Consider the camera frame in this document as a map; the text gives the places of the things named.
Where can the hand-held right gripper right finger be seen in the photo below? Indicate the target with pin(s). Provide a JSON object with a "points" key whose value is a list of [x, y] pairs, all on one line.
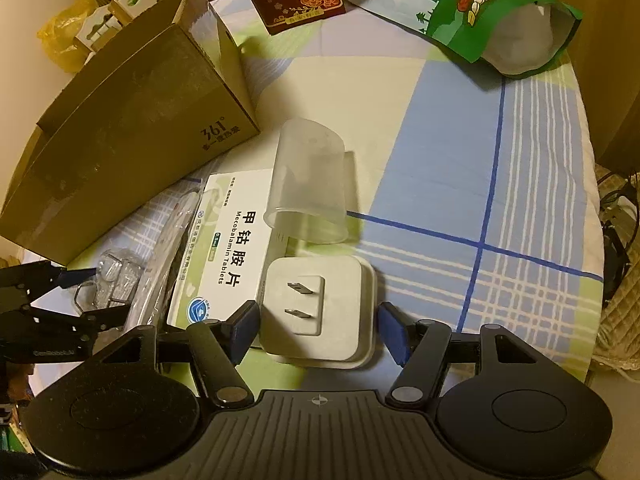
{"points": [[392, 332]]}

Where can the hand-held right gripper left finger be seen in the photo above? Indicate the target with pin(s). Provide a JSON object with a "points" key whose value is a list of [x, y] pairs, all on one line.
{"points": [[245, 327]]}

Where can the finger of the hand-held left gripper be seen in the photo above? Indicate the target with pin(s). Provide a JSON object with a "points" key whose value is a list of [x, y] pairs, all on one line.
{"points": [[75, 276], [95, 317]]}

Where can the clear plastic wrapper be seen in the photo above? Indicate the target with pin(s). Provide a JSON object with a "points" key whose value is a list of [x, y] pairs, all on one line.
{"points": [[112, 280]]}

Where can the white power adapter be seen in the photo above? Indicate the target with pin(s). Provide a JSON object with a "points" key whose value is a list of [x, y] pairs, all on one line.
{"points": [[315, 305]]}

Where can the white medicine box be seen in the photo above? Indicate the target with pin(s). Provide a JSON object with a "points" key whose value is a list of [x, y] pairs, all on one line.
{"points": [[225, 250]]}

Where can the long clear plastic packet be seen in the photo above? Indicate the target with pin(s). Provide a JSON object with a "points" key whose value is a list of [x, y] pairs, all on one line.
{"points": [[165, 260]]}

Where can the plaid tablecloth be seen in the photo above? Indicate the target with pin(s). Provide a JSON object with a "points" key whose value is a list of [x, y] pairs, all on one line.
{"points": [[450, 200]]}

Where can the brown cardboard box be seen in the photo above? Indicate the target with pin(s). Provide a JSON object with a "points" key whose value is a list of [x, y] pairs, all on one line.
{"points": [[125, 125]]}

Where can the translucent plastic cup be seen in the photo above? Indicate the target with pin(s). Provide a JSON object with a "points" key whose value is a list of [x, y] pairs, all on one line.
{"points": [[310, 180]]}

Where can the beige woven basket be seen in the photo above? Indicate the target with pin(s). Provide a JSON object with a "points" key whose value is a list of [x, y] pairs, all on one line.
{"points": [[622, 330]]}

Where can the yellow plastic bag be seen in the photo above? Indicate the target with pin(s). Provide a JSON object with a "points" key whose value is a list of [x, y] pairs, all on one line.
{"points": [[67, 35]]}

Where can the green cartoon printed pouch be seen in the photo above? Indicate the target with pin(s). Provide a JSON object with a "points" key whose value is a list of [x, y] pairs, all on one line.
{"points": [[480, 15]]}

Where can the wooden cabinet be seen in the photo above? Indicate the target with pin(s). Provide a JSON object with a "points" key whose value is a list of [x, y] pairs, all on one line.
{"points": [[605, 60]]}

